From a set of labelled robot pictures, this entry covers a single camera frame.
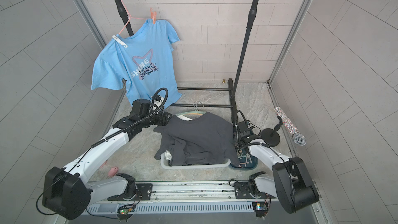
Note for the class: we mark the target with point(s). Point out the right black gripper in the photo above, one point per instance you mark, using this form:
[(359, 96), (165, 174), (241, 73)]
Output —
[(237, 137)]

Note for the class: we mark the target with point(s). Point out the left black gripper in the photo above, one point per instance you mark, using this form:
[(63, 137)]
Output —
[(163, 118)]

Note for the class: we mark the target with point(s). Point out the dark garment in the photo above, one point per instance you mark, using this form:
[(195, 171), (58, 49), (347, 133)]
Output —
[(205, 140)]

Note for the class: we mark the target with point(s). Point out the mint green hanger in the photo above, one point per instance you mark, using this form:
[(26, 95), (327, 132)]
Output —
[(191, 113)]

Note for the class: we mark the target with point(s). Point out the light blue printed t-shirt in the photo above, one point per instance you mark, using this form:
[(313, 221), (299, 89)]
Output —
[(142, 68)]

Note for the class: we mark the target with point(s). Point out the white clothespin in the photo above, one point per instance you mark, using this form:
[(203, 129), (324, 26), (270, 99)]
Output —
[(119, 41)]

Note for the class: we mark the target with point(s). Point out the pink wire hanger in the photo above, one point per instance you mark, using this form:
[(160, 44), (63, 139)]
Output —
[(127, 24)]

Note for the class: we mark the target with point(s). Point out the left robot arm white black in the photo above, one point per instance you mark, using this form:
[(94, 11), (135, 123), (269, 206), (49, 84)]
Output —
[(68, 191)]

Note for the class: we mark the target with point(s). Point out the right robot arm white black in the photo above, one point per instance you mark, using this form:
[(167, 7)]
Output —
[(290, 182)]

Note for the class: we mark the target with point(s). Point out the glitter microphone on stand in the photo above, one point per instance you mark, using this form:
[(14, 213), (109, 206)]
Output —
[(271, 136)]

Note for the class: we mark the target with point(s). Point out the teal plastic tray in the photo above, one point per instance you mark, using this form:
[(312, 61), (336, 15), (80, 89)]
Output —
[(247, 161)]

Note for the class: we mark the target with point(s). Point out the white laundry basket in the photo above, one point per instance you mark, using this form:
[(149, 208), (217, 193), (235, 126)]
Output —
[(165, 165)]

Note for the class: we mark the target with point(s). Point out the pink clothespin on floor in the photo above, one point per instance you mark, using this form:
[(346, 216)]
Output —
[(113, 171)]

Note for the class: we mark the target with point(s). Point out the right circuit board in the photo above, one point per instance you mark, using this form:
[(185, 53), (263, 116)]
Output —
[(261, 209)]

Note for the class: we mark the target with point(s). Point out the circuit board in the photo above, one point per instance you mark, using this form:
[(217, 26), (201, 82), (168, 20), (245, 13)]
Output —
[(125, 212), (261, 209)]

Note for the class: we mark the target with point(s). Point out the left circuit board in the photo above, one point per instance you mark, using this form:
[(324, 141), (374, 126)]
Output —
[(125, 212)]

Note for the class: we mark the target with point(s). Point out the black clothes rack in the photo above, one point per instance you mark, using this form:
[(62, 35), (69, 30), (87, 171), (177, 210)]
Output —
[(232, 83)]

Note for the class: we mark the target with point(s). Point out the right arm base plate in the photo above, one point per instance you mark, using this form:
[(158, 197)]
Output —
[(242, 191)]

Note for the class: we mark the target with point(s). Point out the aluminium mounting rail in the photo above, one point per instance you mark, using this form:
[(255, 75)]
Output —
[(194, 191)]

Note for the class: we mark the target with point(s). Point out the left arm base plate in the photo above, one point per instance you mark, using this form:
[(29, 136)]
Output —
[(141, 192)]

